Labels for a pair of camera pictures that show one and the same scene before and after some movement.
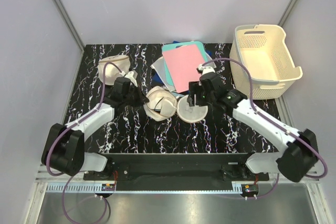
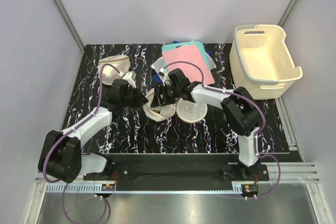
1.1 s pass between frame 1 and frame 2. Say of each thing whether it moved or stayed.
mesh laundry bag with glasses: stayed
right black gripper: moved
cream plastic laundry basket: stayed
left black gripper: stayed
